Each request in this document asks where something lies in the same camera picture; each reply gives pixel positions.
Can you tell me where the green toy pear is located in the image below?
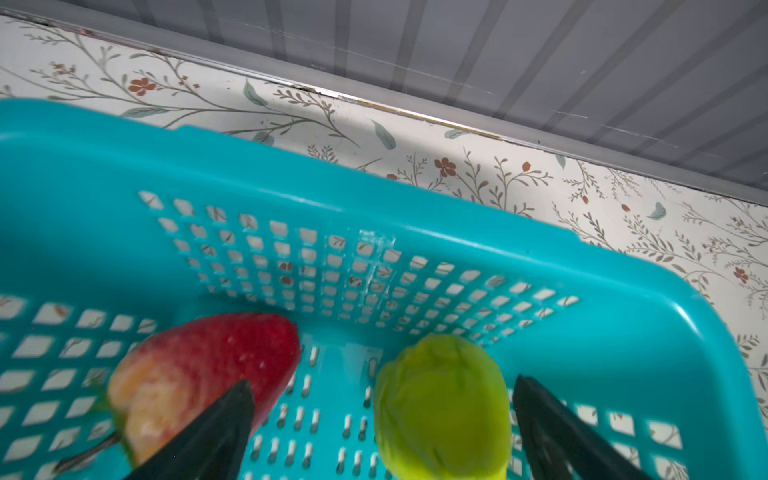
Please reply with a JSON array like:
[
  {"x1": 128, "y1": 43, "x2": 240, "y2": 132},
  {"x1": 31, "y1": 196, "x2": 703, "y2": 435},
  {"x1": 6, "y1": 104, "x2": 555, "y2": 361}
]
[{"x1": 373, "y1": 335, "x2": 512, "y2": 479}]

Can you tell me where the teal plastic basket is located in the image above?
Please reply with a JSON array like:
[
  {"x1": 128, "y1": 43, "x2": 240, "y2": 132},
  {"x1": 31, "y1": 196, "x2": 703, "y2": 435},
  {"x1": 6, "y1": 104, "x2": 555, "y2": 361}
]
[{"x1": 1, "y1": 99, "x2": 767, "y2": 479}]

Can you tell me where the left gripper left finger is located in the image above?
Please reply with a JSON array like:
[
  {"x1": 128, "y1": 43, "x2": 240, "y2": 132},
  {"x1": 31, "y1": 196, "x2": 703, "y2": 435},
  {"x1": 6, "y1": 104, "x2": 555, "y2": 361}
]
[{"x1": 126, "y1": 380, "x2": 255, "y2": 480}]

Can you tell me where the pale red toy strawberry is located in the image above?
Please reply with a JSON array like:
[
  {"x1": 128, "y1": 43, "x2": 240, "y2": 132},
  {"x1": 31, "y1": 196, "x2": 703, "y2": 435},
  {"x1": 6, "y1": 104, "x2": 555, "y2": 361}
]
[{"x1": 53, "y1": 312, "x2": 302, "y2": 475}]

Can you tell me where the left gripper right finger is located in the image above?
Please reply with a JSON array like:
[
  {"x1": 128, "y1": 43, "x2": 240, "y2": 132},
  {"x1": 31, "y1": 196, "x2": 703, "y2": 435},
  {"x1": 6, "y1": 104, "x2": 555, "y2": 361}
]
[{"x1": 512, "y1": 375, "x2": 648, "y2": 480}]

